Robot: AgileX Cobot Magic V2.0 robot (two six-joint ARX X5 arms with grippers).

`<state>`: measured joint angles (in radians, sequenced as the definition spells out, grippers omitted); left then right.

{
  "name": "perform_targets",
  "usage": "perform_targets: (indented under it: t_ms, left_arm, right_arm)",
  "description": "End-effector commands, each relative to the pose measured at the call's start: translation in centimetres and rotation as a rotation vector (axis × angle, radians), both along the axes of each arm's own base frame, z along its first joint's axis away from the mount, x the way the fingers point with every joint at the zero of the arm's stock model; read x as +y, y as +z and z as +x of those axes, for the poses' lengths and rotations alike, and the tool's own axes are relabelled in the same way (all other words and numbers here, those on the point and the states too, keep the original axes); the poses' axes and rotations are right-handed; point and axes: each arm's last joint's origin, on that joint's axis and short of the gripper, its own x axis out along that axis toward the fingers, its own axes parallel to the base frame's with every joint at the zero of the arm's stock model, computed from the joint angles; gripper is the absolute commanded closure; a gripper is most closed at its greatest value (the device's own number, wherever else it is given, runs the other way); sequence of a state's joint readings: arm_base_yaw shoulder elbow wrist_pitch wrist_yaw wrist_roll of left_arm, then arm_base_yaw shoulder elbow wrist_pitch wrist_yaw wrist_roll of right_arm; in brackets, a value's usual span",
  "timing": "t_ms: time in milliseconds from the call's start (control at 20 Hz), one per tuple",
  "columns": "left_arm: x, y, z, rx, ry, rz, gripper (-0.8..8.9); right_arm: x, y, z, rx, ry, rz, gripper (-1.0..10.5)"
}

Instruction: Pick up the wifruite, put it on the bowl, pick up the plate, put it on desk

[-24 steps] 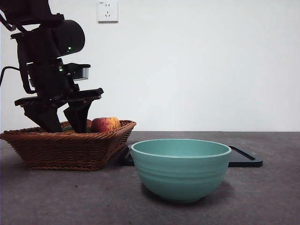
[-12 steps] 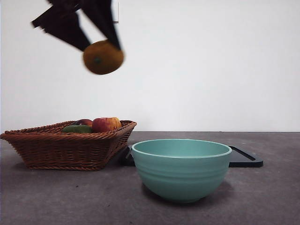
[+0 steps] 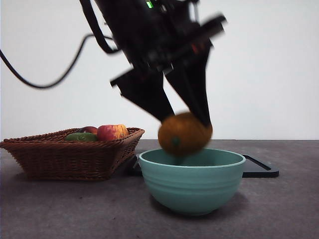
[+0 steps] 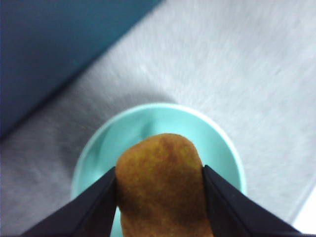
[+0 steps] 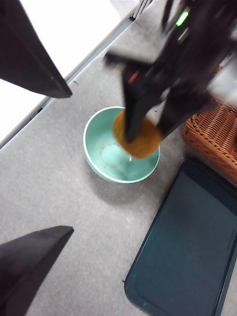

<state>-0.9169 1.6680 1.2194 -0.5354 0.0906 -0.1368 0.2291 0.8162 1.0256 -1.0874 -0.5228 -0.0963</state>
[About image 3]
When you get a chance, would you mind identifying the teal ribbed bowl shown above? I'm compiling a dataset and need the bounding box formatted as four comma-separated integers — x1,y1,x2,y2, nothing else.
139,148,247,217

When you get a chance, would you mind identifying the red yellow apple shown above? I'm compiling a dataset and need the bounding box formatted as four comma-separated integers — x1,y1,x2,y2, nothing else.
97,124,129,141

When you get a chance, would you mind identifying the dark purple plum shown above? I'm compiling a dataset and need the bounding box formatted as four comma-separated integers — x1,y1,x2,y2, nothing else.
77,126,98,135

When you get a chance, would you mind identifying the green avocado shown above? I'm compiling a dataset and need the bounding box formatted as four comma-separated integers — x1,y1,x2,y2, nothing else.
65,132,98,142

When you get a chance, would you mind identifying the brown wicker basket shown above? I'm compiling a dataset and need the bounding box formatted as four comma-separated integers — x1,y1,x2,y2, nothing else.
0,127,146,182

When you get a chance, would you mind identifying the dark rectangular tray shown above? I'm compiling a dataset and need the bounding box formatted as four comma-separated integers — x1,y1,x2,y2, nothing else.
132,153,280,178

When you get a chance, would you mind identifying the thick black cable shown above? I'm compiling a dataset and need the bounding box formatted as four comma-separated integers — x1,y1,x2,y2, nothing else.
79,0,123,55

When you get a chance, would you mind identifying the thin black cable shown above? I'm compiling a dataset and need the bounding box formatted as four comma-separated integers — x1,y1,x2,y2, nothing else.
0,33,115,89

